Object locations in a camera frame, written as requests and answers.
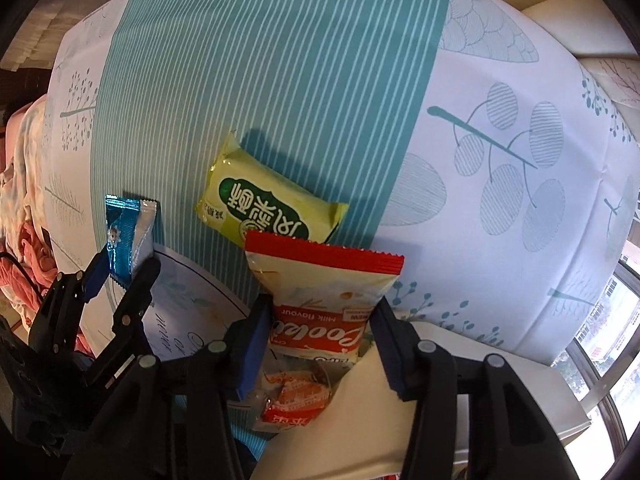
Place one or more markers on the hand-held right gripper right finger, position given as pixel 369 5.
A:
pixel 392 355

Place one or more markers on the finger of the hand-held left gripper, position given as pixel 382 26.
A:
pixel 135 300
pixel 97 272

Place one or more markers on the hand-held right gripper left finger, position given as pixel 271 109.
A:
pixel 252 350

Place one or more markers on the blue silver snack packet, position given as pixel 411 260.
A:
pixel 125 235

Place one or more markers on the red orange snack packet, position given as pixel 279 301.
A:
pixel 295 395

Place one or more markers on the white plastic tray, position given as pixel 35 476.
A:
pixel 380 425

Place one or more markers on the red cookie packet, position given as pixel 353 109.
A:
pixel 320 285

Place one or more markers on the green snack packet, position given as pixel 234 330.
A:
pixel 265 200

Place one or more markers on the metal window grille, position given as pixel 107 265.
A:
pixel 590 375

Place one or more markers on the white lace cloth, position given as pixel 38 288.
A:
pixel 40 25

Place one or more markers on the printed tablecloth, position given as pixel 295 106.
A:
pixel 280 85

